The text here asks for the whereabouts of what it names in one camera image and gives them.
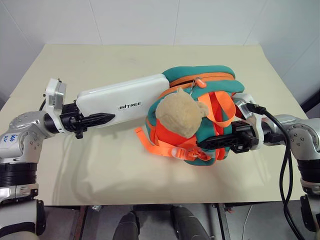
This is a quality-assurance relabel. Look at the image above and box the thin white cable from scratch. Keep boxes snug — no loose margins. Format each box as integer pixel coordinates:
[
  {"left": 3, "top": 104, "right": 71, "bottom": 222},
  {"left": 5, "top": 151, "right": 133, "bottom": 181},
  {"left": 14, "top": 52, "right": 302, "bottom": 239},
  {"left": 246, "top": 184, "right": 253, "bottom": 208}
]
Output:
[{"left": 242, "top": 204, "right": 254, "bottom": 227}]

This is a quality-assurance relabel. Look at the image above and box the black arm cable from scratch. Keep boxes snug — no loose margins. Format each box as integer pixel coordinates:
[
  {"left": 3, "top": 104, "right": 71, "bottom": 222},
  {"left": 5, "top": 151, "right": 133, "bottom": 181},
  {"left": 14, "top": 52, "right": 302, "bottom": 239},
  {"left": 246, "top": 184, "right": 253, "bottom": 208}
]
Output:
[
  {"left": 39, "top": 93, "right": 49, "bottom": 112},
  {"left": 247, "top": 102, "right": 305, "bottom": 240}
]

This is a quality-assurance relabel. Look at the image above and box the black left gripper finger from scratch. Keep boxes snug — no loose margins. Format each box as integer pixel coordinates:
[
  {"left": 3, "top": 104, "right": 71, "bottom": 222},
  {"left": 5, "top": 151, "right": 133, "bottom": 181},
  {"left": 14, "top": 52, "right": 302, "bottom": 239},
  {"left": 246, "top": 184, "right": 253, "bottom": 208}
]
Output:
[{"left": 81, "top": 113, "right": 116, "bottom": 127}]

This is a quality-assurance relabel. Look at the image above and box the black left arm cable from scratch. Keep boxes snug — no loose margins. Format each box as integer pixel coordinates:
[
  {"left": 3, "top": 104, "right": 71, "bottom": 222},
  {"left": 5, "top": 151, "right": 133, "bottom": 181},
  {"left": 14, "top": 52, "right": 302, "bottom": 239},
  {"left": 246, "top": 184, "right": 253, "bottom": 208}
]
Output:
[{"left": 39, "top": 93, "right": 49, "bottom": 112}]

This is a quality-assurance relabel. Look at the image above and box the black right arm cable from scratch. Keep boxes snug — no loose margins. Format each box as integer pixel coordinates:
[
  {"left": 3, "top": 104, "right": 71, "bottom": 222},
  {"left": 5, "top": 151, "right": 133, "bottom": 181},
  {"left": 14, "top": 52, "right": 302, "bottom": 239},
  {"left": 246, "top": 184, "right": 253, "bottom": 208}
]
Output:
[{"left": 247, "top": 102, "right": 305, "bottom": 240}]

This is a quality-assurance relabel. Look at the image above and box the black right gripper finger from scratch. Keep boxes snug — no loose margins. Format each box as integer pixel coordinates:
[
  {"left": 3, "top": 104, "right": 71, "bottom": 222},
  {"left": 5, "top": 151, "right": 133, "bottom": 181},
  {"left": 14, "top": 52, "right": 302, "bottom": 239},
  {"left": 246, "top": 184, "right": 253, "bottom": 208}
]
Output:
[{"left": 195, "top": 134, "right": 237, "bottom": 152}]

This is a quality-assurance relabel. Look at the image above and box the tan plush bear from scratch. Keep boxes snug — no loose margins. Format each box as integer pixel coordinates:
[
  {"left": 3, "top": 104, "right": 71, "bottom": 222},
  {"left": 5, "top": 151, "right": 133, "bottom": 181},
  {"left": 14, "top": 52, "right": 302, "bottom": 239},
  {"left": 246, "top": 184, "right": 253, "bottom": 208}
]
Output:
[{"left": 155, "top": 87, "right": 210, "bottom": 139}]

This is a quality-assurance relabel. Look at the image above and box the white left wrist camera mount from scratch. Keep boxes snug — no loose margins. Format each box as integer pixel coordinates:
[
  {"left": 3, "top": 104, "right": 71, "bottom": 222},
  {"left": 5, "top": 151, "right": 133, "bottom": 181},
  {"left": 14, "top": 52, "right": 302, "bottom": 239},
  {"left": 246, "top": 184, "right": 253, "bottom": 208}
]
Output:
[{"left": 43, "top": 78, "right": 68, "bottom": 135}]

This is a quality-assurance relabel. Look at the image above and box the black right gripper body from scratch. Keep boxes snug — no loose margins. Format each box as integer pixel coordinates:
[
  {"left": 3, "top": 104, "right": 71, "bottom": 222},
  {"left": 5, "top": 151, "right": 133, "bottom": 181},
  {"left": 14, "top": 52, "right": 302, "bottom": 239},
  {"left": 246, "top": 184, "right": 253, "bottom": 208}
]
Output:
[{"left": 230, "top": 120, "right": 260, "bottom": 154}]

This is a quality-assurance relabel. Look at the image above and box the black table frame bar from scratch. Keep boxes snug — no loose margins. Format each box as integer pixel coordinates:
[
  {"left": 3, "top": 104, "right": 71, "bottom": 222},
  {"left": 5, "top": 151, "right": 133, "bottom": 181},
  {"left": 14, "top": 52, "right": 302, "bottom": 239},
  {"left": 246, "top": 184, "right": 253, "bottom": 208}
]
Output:
[
  {"left": 71, "top": 205, "right": 89, "bottom": 240},
  {"left": 215, "top": 203, "right": 232, "bottom": 240}
]

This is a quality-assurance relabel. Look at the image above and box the orange and teal backpack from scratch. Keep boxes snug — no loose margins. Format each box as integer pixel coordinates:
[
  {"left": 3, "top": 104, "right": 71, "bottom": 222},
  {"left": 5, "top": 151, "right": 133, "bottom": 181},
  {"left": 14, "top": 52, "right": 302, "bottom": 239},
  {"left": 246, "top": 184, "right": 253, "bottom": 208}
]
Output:
[{"left": 134, "top": 65, "right": 246, "bottom": 166}]

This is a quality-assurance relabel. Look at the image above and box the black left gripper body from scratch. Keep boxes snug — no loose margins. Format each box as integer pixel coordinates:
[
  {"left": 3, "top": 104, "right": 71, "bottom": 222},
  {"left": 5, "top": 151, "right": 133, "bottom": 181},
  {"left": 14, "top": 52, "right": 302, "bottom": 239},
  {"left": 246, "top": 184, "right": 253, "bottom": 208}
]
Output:
[{"left": 59, "top": 101, "right": 89, "bottom": 140}]

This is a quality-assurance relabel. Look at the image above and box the dark rounded shape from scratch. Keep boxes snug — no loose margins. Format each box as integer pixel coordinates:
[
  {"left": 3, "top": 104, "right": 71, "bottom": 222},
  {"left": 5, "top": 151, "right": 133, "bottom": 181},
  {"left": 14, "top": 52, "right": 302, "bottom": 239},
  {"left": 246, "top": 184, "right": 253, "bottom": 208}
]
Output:
[
  {"left": 172, "top": 206, "right": 212, "bottom": 240},
  {"left": 112, "top": 211, "right": 142, "bottom": 240}
]

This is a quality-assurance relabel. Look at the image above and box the white box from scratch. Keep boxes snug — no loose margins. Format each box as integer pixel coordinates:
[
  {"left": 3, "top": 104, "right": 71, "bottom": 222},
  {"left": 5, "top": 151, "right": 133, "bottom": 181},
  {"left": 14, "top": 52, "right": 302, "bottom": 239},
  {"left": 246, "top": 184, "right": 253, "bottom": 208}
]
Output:
[{"left": 75, "top": 73, "right": 171, "bottom": 130}]

